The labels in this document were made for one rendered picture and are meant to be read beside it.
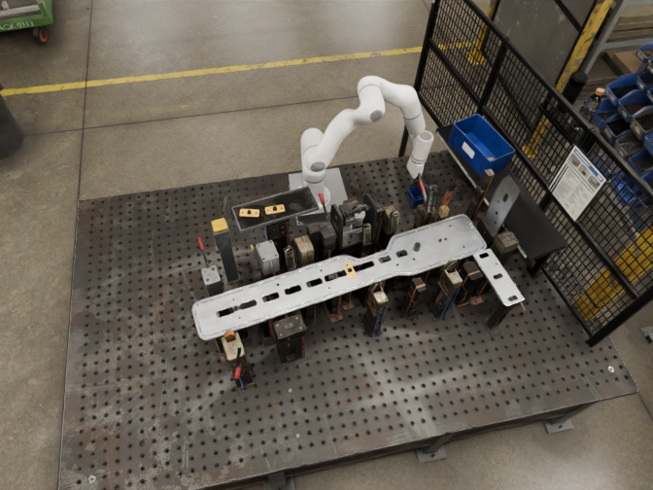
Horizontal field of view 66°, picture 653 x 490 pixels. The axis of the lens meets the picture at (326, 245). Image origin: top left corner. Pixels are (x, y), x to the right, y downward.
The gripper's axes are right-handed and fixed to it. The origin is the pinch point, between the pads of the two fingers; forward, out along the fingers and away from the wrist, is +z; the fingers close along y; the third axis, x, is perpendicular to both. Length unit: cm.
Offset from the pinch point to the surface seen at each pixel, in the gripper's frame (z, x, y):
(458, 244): -12, 0, 53
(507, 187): -41, 18, 46
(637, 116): -9, 151, -10
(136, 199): 25, -147, -38
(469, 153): -22.3, 23.7, 7.9
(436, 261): -11, -14, 59
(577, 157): -54, 45, 47
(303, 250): -17, -73, 42
